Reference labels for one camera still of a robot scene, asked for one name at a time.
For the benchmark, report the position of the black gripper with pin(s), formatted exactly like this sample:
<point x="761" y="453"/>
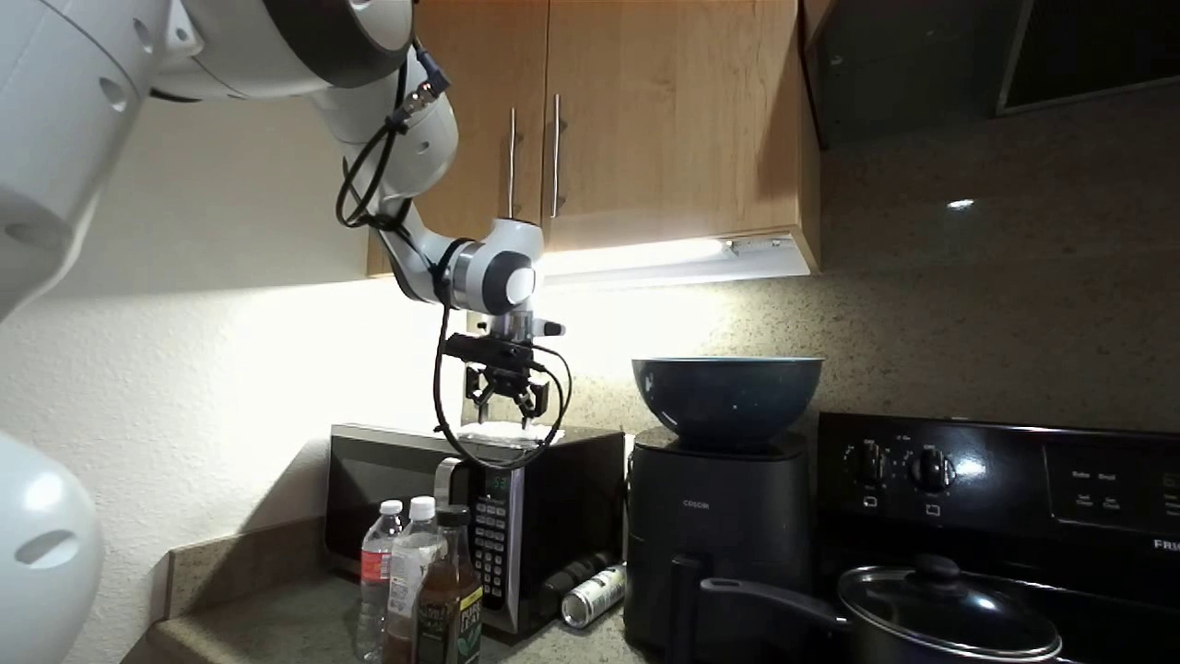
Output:
<point x="499" y="360"/>

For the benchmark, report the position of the white cleaning cloth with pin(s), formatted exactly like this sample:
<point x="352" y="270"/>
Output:
<point x="504" y="431"/>

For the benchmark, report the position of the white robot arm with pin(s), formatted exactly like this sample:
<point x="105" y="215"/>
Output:
<point x="196" y="205"/>

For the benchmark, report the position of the black stainless microwave oven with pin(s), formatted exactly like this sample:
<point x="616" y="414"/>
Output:
<point x="535" y="527"/>

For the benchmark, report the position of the clear white-label water bottle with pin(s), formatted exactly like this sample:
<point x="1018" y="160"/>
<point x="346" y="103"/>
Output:
<point x="416" y="549"/>

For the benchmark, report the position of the dark blue bowl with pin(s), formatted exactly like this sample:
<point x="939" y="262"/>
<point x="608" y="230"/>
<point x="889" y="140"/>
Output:
<point x="733" y="401"/>

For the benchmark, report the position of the black air fryer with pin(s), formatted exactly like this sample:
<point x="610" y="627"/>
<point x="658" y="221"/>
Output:
<point x="716" y="515"/>

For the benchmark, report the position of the clear red-label water bottle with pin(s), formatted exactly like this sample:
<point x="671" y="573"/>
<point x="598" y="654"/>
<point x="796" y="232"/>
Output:
<point x="374" y="579"/>

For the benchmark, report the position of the white cylindrical can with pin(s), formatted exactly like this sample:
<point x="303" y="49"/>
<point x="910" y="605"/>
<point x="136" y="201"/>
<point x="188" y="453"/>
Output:
<point x="594" y="594"/>

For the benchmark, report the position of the dark brown sauce bottle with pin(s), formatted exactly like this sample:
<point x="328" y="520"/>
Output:
<point x="450" y="600"/>

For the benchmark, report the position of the under-cabinet light strip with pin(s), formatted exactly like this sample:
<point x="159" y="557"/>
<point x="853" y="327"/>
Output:
<point x="694" y="258"/>

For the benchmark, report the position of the wooden upper cabinet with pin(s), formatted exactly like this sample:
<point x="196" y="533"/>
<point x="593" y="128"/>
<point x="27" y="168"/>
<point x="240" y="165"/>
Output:
<point x="680" y="120"/>

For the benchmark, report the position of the black pot with glass lid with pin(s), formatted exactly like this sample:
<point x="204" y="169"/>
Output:
<point x="916" y="615"/>

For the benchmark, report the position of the black range hood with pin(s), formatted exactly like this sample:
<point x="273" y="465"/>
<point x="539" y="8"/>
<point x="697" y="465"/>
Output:
<point x="888" y="66"/>

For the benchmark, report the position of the black electric stove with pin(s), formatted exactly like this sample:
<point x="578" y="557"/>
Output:
<point x="1086" y="520"/>

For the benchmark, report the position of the left silver cabinet handle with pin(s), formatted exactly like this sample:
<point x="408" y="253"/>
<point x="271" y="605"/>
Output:
<point x="514" y="165"/>

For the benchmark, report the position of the silver cabinet handle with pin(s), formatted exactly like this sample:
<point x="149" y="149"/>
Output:
<point x="558" y="157"/>
<point x="514" y="165"/>

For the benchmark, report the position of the right silver cabinet handle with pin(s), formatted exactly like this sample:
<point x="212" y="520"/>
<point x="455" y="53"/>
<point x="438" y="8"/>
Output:
<point x="558" y="157"/>

